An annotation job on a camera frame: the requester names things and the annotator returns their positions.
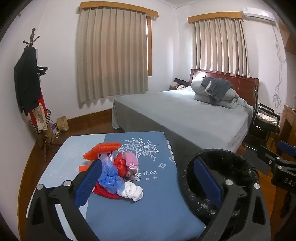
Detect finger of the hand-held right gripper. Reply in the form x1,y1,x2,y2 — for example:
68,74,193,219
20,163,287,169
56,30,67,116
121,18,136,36
277,140,296,163
257,145,290,172

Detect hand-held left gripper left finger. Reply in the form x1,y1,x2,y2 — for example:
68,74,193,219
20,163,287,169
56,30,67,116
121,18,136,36
26,159,103,241

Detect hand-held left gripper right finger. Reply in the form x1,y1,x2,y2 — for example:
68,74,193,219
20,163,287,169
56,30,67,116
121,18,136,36
193,158,271,241

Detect red cloth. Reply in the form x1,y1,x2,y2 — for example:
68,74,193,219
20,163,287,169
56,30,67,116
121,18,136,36
94,183,125,200

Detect blue plastic bag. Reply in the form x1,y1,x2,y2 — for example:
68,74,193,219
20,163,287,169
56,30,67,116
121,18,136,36
98,155,125,195

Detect black bag lined trash bin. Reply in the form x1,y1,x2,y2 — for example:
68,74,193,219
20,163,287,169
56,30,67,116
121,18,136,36
179,148,262,241

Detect red plastic bag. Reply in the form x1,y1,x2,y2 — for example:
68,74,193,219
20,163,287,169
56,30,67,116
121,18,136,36
114,153,127,178

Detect white cloth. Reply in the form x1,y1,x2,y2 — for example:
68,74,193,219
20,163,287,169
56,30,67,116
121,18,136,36
120,181,144,202

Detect pink face mask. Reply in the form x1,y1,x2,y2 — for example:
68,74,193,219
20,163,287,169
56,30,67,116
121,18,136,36
125,152,140,180

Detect grey floor mat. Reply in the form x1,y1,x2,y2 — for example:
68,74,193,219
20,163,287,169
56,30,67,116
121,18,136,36
243,147,274,174

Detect black office chair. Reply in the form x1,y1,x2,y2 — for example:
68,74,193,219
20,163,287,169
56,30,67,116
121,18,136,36
243,85,281,149

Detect wooden desk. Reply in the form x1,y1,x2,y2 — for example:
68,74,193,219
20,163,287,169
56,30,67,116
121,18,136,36
279,105,296,144

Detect patterned chair cushion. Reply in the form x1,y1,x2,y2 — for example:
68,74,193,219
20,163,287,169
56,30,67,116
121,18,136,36
258,112,277,123

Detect blue tree print tablecloth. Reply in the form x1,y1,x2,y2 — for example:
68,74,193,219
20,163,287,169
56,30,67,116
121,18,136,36
35,132,206,241

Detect brown paper bag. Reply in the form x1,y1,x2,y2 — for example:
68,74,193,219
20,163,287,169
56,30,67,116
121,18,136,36
57,116,69,131

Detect red-brown wooden headboard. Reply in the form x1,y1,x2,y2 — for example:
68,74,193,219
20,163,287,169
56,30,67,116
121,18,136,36
189,69,260,102

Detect striped bag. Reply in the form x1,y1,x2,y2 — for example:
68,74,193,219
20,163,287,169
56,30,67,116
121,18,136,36
45,109,52,131

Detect bed with grey sheet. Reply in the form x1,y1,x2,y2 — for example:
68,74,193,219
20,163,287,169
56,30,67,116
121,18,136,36
112,89,255,153

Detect beige printed tote bag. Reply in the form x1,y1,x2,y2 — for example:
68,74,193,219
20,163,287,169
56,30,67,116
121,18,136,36
32,105,48,133

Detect dark grey garment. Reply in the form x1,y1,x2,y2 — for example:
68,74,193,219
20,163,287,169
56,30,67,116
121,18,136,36
201,77,234,101

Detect red garment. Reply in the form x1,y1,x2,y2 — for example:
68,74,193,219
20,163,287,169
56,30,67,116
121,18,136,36
29,91,45,130

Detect folded grey duvet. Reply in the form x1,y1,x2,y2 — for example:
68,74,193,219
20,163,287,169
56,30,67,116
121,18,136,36
191,80,248,109

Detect wooden cabinet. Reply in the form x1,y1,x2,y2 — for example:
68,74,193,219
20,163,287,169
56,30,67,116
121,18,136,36
279,19,296,56

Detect black pillow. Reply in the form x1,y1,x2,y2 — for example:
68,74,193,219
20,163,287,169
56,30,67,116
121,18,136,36
174,78,190,87

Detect black coat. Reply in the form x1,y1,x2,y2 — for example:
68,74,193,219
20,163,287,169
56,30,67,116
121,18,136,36
14,47,42,113

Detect wide beige curtain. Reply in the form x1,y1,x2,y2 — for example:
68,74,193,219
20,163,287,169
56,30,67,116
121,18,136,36
77,6,149,103

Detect white air conditioner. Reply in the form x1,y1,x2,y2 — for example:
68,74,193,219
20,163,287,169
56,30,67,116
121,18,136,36
240,7,275,23

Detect short wooden curtain valance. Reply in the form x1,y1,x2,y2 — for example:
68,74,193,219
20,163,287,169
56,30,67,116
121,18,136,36
188,12,244,24

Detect wooden coat rack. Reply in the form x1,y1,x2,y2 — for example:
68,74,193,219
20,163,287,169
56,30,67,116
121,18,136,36
23,28,60,163

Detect long wooden curtain valance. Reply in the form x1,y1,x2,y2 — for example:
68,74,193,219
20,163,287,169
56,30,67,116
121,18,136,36
78,2,159,18

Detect hanging white cables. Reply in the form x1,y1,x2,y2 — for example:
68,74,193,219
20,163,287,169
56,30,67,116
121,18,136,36
273,23,287,106

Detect wooden window frame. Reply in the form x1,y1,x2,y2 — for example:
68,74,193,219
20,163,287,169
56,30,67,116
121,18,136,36
146,16,153,76

